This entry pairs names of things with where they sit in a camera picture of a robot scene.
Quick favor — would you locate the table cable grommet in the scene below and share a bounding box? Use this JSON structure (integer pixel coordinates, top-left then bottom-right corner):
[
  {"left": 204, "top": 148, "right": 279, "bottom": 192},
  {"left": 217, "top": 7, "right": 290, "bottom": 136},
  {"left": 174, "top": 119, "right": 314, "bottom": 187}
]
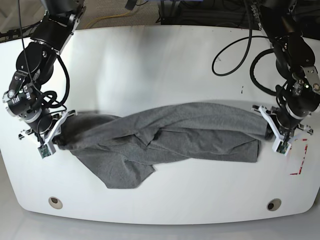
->
[
  {"left": 48, "top": 197, "right": 63, "bottom": 210},
  {"left": 266, "top": 198, "right": 282, "bottom": 212}
]

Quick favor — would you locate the yellow floor cable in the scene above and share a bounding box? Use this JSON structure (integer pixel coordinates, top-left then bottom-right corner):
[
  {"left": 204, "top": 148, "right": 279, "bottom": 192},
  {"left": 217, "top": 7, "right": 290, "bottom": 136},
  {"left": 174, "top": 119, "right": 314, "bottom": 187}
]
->
[{"left": 86, "top": 9, "right": 131, "bottom": 30}]

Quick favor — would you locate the black tripod stand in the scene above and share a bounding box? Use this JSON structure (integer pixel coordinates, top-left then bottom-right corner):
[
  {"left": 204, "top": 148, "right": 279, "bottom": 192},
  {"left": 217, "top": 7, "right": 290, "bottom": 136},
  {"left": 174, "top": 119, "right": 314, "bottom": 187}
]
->
[{"left": 0, "top": 21, "right": 41, "bottom": 43}]

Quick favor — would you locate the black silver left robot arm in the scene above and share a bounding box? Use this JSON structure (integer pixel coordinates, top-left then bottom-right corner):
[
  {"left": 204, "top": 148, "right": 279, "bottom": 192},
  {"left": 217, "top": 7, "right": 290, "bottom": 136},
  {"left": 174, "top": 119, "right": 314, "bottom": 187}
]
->
[{"left": 249, "top": 0, "right": 320, "bottom": 141}]

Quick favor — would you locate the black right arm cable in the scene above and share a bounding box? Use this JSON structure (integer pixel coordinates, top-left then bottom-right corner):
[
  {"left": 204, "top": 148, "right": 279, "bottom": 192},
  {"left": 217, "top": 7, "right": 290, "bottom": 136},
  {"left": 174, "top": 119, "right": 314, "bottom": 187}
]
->
[{"left": 16, "top": 0, "right": 71, "bottom": 113}]

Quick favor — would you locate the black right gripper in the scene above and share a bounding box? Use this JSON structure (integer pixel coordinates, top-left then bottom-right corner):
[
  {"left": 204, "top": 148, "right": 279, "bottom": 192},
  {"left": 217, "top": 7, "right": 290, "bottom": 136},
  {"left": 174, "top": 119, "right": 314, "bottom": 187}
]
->
[{"left": 27, "top": 112, "right": 66, "bottom": 150}]

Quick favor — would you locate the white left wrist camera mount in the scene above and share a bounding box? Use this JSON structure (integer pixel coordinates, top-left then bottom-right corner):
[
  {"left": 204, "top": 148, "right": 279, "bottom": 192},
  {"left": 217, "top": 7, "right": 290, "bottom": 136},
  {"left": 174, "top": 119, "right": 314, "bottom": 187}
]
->
[{"left": 251, "top": 104, "right": 315, "bottom": 156}]

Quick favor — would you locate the red tape rectangle marking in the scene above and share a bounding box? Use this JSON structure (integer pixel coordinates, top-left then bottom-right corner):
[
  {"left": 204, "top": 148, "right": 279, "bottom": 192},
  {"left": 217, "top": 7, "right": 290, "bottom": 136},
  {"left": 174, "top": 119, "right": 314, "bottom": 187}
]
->
[{"left": 286, "top": 138, "right": 309, "bottom": 176}]

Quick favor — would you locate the left table cable grommet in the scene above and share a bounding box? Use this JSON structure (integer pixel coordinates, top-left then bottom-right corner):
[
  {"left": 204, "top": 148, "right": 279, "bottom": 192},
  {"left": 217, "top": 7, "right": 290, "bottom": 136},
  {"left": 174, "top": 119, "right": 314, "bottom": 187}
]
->
[{"left": 48, "top": 197, "right": 63, "bottom": 210}]

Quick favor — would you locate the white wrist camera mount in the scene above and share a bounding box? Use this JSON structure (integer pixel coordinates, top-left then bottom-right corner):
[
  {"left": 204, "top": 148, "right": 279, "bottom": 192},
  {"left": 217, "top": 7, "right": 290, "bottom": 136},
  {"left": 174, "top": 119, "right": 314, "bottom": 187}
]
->
[
  {"left": 251, "top": 104, "right": 315, "bottom": 156},
  {"left": 18, "top": 108, "right": 78, "bottom": 159}
]

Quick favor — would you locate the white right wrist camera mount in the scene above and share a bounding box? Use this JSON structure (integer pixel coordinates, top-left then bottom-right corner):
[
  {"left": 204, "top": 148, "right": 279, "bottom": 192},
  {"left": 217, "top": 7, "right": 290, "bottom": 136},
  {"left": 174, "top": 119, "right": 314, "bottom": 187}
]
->
[{"left": 18, "top": 108, "right": 78, "bottom": 159}]

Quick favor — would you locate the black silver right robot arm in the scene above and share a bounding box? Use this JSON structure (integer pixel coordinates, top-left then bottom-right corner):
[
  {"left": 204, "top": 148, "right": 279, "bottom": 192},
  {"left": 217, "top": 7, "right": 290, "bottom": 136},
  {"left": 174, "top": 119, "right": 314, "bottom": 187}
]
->
[{"left": 2, "top": 0, "right": 86, "bottom": 158}]

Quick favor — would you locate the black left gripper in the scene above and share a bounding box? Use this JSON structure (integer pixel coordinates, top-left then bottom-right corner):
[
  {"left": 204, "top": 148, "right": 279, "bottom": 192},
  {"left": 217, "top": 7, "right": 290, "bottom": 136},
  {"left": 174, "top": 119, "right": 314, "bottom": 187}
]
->
[{"left": 264, "top": 106, "right": 304, "bottom": 140}]

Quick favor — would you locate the right table cable grommet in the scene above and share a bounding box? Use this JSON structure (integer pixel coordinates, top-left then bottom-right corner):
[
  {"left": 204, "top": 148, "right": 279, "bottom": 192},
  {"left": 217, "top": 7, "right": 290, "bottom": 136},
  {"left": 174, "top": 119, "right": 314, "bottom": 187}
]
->
[{"left": 266, "top": 198, "right": 282, "bottom": 212}]

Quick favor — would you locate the grey T-shirt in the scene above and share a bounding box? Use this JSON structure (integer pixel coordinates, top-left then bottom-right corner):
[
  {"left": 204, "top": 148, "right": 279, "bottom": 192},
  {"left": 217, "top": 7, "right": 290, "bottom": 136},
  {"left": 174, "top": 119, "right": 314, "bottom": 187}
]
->
[{"left": 59, "top": 102, "right": 268, "bottom": 189}]

